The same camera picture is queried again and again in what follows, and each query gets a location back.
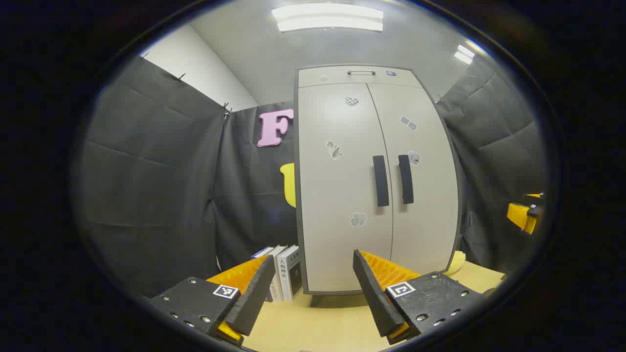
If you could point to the box sticker shoe cabinet door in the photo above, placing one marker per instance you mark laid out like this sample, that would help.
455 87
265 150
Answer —
430 195

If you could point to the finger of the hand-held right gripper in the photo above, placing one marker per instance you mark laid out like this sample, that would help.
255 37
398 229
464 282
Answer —
518 215

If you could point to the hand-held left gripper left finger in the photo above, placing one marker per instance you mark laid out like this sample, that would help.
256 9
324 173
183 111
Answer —
254 298

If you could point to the grey and white book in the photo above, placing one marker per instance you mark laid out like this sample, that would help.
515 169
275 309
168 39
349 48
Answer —
292 271

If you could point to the grey double-door shoe cabinet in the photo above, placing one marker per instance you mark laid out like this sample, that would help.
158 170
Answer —
332 76

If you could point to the black backdrop cloth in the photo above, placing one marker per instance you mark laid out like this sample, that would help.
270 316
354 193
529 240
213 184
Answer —
146 171

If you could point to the blue spine book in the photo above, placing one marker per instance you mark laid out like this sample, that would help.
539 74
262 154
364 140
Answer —
261 252

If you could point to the large ceiling light panel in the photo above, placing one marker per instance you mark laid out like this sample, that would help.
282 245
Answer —
327 17

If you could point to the yellow round sponge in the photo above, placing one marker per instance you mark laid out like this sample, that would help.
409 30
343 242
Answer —
456 264

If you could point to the small ceiling light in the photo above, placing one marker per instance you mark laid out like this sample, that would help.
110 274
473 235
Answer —
464 53

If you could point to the checkered sticker shoe cabinet door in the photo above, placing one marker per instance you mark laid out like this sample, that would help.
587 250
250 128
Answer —
332 195

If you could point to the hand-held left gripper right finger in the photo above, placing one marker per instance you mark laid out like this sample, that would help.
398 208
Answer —
376 298

